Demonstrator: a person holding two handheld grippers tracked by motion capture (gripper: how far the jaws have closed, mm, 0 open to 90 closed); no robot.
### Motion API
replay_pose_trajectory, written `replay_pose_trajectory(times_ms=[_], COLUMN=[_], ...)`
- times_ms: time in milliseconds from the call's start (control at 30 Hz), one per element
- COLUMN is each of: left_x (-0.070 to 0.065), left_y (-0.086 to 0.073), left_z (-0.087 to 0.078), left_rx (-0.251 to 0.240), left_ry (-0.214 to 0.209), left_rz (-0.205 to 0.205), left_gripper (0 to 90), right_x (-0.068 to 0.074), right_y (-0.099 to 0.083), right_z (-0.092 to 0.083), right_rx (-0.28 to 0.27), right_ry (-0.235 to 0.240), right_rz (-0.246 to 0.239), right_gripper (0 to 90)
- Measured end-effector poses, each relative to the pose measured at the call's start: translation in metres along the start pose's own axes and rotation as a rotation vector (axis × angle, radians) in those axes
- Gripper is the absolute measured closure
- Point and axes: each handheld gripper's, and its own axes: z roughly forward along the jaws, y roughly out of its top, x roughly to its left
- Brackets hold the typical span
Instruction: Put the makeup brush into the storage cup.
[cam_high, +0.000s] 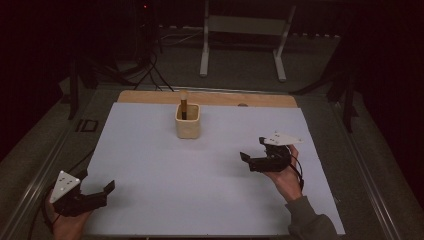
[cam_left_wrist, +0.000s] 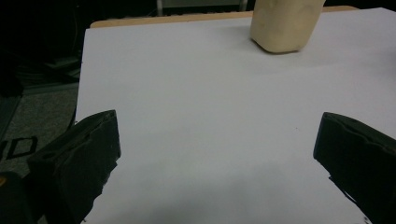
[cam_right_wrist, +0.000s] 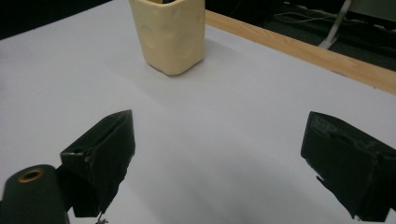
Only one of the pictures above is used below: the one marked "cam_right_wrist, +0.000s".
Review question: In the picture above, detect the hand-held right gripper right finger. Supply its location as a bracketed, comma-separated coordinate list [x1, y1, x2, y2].
[300, 111, 396, 223]

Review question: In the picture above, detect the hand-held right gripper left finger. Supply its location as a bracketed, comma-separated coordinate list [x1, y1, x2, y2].
[60, 109, 136, 218]

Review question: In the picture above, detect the cream square cup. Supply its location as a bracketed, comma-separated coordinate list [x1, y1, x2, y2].
[128, 0, 206, 77]

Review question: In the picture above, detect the white table sheet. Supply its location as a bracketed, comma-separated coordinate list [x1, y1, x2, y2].
[0, 0, 396, 224]

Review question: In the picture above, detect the white metal stand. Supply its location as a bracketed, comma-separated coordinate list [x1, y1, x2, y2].
[318, 0, 396, 50]

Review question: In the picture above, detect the white cable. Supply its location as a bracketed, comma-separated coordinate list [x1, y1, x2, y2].
[273, 10, 396, 32]

